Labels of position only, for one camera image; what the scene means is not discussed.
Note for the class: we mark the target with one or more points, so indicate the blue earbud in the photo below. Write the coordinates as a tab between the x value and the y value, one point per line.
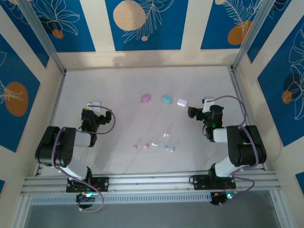
166	147
172	149

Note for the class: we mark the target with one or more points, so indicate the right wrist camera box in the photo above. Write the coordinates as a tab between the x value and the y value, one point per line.
206	107

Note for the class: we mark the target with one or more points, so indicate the aluminium table side rail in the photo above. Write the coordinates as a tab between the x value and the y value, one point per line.
56	99
238	95

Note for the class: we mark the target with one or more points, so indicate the blue earbud charging case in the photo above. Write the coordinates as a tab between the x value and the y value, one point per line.
166	99

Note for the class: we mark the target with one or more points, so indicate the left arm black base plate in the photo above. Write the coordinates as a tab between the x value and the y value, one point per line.
102	184

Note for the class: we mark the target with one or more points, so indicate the aluminium frame post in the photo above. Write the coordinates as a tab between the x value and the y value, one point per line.
42	35
253	35

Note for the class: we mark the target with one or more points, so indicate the pink earbud charging case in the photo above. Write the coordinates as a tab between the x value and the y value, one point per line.
146	97

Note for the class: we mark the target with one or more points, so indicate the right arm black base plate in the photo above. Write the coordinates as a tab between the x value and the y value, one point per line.
199	181

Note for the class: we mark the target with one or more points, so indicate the aluminium mounting rail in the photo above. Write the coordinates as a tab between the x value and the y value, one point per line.
152	183

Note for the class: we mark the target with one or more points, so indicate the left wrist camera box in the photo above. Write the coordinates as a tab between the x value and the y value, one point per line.
96	105

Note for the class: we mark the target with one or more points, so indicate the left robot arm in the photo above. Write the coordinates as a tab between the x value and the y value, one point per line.
80	139

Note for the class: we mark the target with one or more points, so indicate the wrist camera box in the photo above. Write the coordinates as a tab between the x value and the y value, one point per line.
96	105
206	107

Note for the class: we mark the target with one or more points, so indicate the white earbud charging case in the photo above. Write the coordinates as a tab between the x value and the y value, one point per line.
182	102

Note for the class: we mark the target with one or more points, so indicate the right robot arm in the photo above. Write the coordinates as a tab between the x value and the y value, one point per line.
237	142

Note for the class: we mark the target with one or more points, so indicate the pink earbud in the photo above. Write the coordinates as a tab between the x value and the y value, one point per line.
135	146
146	145

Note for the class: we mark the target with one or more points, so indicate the aluminium frame leg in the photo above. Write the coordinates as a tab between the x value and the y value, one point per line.
281	213
20	213

